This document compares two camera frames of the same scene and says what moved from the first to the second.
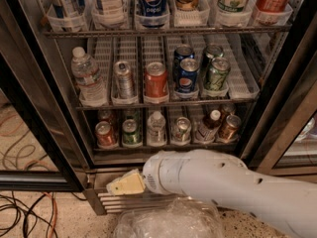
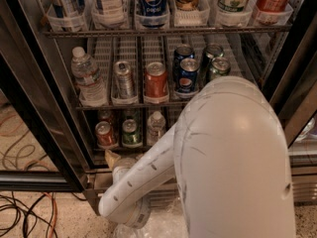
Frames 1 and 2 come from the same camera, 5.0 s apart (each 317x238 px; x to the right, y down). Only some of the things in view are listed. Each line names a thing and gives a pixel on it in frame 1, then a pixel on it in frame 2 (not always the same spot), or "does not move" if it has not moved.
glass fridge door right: (284, 141) does not move
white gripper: (156, 173) → (121, 167)
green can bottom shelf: (132, 133) does not move
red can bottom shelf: (105, 135) does not move
